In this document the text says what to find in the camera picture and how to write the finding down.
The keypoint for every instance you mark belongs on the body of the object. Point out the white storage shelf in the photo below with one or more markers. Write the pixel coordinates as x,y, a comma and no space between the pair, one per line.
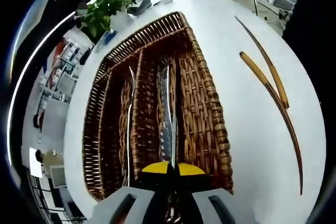
63,77

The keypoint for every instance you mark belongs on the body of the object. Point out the white charger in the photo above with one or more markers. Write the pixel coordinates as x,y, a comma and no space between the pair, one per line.
164,0

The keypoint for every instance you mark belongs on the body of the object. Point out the blue cloth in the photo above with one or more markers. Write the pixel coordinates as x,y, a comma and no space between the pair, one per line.
109,36

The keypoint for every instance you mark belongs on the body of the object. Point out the green potted plant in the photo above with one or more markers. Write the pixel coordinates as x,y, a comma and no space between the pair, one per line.
105,14

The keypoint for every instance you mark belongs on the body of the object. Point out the brown wooden chopstick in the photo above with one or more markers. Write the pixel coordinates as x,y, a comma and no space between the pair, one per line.
253,66
279,87

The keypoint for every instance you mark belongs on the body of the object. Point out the long ceiling light strip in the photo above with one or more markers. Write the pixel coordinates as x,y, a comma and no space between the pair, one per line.
31,61

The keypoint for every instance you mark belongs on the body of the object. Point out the brown wicker storage tray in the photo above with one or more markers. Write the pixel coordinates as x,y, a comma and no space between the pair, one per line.
199,119

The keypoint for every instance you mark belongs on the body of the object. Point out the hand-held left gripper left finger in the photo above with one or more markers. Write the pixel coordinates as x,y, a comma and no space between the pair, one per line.
155,195

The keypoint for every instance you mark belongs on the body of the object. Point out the white lit monitor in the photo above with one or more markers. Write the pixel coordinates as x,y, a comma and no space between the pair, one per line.
35,162

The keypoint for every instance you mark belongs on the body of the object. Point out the silver table knife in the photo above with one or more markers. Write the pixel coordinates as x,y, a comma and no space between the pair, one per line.
172,129
162,119

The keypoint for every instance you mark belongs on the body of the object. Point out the black object on table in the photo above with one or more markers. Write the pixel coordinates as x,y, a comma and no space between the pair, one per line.
143,5

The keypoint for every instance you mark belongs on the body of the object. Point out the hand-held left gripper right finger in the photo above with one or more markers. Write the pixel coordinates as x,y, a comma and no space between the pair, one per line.
189,182

